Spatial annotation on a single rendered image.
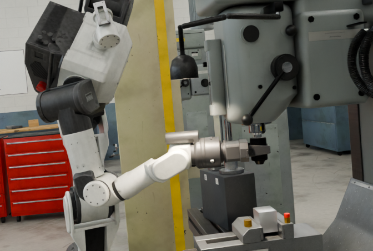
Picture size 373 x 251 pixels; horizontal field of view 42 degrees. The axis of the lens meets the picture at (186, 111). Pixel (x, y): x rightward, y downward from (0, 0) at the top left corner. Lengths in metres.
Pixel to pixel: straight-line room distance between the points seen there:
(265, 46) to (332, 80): 0.20
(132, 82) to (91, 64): 1.54
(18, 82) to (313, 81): 9.36
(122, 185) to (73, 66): 0.39
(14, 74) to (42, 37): 8.91
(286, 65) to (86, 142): 0.61
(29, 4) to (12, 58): 1.15
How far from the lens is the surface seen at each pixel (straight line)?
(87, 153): 1.44
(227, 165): 1.73
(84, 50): 1.54
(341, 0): 1.39
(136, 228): 3.16
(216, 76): 1.33
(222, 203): 1.72
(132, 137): 3.05
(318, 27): 1.34
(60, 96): 1.44
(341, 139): 8.69
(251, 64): 1.28
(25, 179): 5.97
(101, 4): 1.51
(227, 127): 1.72
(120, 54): 1.58
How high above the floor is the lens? 1.43
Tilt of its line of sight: 3 degrees down
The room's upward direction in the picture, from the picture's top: 5 degrees counter-clockwise
